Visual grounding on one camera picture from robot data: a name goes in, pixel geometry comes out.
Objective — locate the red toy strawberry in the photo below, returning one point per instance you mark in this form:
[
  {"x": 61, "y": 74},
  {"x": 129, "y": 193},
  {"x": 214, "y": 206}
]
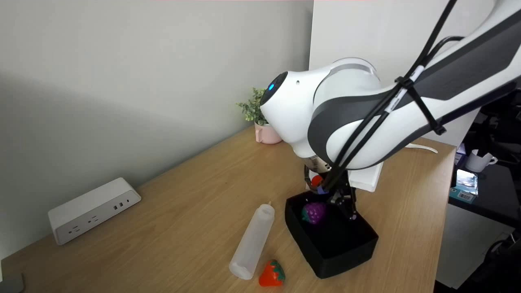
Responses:
[{"x": 271, "y": 276}]

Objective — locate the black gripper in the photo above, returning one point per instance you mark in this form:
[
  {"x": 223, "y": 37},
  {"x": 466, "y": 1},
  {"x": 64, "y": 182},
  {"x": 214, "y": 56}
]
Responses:
[{"x": 337, "y": 182}]

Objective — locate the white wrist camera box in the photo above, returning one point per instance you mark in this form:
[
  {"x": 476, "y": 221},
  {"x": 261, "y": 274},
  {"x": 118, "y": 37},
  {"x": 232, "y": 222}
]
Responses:
[{"x": 368, "y": 178}]

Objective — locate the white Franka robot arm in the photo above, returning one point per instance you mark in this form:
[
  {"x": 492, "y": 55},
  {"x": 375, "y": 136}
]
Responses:
[{"x": 293, "y": 108}]

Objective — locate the black office chair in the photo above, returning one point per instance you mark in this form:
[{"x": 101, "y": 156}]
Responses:
[{"x": 499, "y": 270}]

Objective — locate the black rectangular box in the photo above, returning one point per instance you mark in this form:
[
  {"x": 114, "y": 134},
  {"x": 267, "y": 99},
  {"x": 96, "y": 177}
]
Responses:
[{"x": 339, "y": 255}]

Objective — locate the purple toy grapes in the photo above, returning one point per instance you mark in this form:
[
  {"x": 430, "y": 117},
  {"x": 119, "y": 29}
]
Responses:
[{"x": 315, "y": 214}]

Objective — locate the white plastic spoon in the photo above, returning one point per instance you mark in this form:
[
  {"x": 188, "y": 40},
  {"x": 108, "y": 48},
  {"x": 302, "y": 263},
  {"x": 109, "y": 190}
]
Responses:
[{"x": 425, "y": 149}]

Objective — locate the white power strip box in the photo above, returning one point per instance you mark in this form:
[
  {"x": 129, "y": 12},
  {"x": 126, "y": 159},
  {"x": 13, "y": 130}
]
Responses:
[{"x": 91, "y": 209}]

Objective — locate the dark side table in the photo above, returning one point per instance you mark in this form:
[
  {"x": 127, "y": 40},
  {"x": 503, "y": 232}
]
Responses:
[{"x": 497, "y": 196}]

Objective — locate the green plant pink pot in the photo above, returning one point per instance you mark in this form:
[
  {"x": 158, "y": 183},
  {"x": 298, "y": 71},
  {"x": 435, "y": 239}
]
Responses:
[{"x": 254, "y": 108}]

